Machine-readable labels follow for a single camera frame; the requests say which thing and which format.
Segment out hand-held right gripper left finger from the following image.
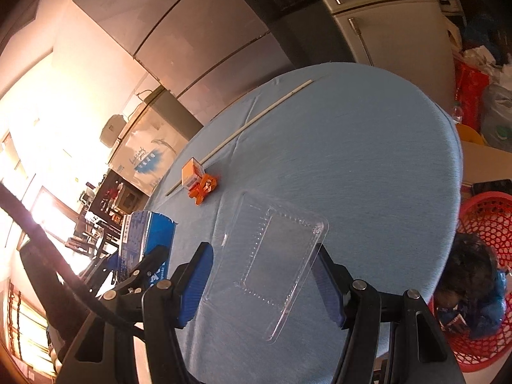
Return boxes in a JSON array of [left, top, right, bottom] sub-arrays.
[[56, 242, 214, 384]]

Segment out white rice cooker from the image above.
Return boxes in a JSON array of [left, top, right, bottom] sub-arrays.
[[100, 114, 126, 147]]

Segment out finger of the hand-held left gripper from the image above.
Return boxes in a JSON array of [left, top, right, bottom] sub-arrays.
[[80, 248, 121, 284], [102, 245, 171, 302]]

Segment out black plastic bag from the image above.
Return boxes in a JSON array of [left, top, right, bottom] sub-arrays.
[[434, 232, 500, 308]]

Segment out blue plastic bag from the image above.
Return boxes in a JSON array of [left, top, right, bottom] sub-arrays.
[[468, 270, 510, 339]]

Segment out red shopping bag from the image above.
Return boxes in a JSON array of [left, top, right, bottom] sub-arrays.
[[454, 60, 491, 124]]

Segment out blue tablecloth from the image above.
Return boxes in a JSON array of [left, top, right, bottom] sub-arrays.
[[142, 62, 465, 384]]

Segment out yellow plastic container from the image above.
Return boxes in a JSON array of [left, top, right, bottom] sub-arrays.
[[456, 124, 486, 145]]

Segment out clear plastic tray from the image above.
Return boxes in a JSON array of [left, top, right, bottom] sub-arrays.
[[202, 191, 331, 343]]

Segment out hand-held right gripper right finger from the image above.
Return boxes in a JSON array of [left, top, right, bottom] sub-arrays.
[[312, 244, 467, 384]]

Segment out dark wooden table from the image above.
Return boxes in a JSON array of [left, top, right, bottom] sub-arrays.
[[80, 170, 148, 217]]

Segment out white chest freezer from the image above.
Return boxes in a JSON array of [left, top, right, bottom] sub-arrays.
[[107, 86, 204, 196]]

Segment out grey three-door refrigerator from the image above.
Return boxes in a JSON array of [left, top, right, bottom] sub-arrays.
[[72, 0, 299, 100]]

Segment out small orange white box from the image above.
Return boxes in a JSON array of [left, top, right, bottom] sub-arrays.
[[181, 158, 206, 190]]

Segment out long white rod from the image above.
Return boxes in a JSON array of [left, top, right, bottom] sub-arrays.
[[165, 80, 313, 196]]

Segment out grey plastic bag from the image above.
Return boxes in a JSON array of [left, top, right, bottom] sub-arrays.
[[480, 82, 512, 148]]

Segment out silver blue foil wrapper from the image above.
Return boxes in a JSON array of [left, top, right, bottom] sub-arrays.
[[438, 304, 470, 332]]

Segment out white plastic bag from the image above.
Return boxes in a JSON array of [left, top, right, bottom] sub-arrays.
[[464, 46, 505, 68]]

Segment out orange wrapper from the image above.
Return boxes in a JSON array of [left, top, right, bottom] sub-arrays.
[[189, 174, 220, 205]]

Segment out blue white medicine box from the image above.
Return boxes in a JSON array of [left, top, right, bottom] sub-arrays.
[[118, 210, 177, 289]]

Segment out red plastic basket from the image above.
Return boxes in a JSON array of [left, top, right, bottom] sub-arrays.
[[428, 192, 512, 372]]

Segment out silver two-door refrigerator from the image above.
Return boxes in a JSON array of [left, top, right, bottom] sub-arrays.
[[300, 0, 457, 108]]

